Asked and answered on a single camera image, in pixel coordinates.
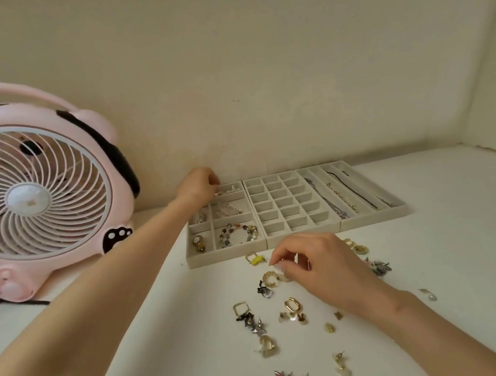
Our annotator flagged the person's right hand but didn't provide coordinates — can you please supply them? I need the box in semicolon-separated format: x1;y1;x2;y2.
265;220;411;330

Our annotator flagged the person's left hand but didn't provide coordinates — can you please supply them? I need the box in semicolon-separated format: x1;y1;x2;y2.
171;165;225;212

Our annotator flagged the white pearl bead bracelet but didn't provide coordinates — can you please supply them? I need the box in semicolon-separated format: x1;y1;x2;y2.
211;200;244;218

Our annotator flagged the pile of mixed jewelry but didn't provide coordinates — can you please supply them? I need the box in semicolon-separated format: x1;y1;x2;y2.
225;227;449;376

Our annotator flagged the brown stone bead bracelet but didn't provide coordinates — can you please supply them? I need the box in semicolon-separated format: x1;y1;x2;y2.
216;221;261;249

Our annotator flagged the silver chain necklace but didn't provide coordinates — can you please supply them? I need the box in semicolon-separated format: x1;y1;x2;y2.
304;172;349;225

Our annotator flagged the small pearl bead necklace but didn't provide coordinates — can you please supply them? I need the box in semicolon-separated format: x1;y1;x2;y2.
326;179;361;218

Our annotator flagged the grey bracelet tray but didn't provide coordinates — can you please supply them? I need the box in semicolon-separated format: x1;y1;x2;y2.
176;177;271;271

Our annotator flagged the grey earring grid tray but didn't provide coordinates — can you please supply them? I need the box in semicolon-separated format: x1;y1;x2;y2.
242;165;345;252

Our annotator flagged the brown cord necklace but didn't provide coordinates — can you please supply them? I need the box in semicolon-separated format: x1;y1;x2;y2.
324;165;378;217

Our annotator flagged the grey necklace tray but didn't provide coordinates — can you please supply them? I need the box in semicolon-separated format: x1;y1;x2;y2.
296;151;413;238

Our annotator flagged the person's right forearm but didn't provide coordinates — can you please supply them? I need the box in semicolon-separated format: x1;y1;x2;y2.
380;278;496;376

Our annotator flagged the person's left forearm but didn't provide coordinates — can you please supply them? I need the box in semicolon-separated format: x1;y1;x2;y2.
0;192;221;376

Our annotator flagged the white table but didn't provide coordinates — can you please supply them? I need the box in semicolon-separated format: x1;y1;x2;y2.
0;139;496;376

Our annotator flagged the pink animal-shaped desk fan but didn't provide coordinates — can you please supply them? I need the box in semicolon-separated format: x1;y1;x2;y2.
0;51;154;306

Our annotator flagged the black power cable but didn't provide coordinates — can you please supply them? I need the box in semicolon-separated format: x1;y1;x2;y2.
0;291;54;326

